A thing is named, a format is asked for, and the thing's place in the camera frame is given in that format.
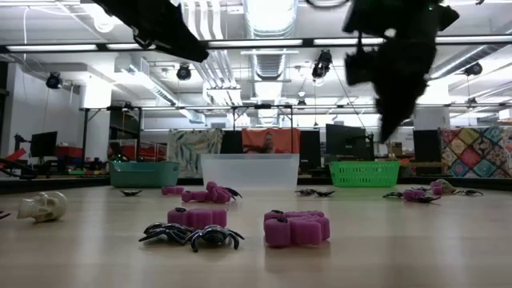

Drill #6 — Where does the clear plastic bin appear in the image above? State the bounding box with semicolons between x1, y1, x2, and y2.
200;154;300;191

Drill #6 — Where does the orange cloth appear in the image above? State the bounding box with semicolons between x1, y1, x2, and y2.
241;127;302;155

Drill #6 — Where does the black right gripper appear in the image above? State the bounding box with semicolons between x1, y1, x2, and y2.
371;38;438;143

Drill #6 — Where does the black ceiling spotlight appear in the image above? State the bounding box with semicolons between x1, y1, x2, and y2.
463;61;484;78
45;71;63;90
176;63;193;82
311;49;334;79

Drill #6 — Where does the person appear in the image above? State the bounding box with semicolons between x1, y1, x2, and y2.
262;132;281;155

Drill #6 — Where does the red box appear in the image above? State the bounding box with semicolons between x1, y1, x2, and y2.
55;145;84;158

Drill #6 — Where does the black monitor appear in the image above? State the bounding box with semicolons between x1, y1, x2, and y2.
325;123;376;162
30;130;58;158

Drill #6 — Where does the black metal stand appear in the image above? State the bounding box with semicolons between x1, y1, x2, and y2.
78;105;143;162

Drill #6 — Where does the green plastic basket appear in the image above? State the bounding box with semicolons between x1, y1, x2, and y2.
328;160;401;188

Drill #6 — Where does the white ceiling duct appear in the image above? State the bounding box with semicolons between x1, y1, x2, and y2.
114;54;206;124

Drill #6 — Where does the teal plastic bin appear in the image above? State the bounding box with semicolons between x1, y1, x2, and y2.
108;160;181;189

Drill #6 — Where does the colourful patchwork quilt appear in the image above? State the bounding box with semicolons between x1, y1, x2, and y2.
438;126;512;179

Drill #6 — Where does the silver ventilation duct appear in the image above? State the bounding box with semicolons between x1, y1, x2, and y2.
242;0;300;126

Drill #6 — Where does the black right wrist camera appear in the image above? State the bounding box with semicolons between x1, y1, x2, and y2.
344;48;379;86

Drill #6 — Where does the leaf print cloth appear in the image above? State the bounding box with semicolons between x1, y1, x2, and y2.
166;128;224;179

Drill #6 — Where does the cream plastic skull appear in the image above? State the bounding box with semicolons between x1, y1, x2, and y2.
16;190;68;224
435;178;458;195

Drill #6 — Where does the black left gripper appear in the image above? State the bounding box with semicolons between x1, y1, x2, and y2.
91;0;210;64

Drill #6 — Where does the black upright panel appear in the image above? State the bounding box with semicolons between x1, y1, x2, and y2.
299;130;322;170
412;129;442;163
220;130;243;155

